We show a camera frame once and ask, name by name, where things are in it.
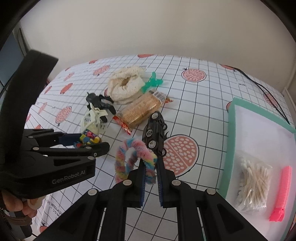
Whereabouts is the colourful bead toy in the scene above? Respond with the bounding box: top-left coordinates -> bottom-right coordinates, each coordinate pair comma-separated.
73,130 -> 101,149

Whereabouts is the rainbow fuzzy hair scrunchie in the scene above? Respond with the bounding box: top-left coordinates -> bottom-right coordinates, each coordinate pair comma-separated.
114,138 -> 158,185

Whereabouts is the cream claw hair clip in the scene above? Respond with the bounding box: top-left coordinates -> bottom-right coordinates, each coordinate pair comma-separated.
80,103 -> 108,135

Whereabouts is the black toy dinosaur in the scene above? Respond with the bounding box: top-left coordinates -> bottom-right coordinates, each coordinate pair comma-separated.
86,93 -> 116,114

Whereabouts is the black toy car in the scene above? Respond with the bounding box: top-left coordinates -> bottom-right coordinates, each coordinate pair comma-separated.
142,111 -> 168,157

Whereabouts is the biscuit packet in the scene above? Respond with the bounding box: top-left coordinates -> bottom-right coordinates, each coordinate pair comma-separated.
112,89 -> 173,135

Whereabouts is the person's left hand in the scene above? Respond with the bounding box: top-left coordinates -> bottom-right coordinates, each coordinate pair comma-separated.
1,191 -> 43,218

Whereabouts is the bag of cotton swabs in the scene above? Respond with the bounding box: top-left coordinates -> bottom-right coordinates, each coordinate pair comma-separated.
235,151 -> 273,214

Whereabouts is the green plastic hair clip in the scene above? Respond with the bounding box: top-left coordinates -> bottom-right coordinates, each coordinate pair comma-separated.
141,72 -> 163,93

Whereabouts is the green rimmed white tray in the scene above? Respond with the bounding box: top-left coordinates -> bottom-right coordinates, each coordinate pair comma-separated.
219,98 -> 295,240

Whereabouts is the pomegranate grid tablecloth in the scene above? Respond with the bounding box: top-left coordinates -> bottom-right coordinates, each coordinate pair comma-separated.
23,54 -> 296,241

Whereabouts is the pink hair roller clip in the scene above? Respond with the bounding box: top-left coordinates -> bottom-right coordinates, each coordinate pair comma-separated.
269,166 -> 292,222

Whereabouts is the black cable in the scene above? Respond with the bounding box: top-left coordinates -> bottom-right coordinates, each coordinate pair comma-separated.
231,66 -> 291,125

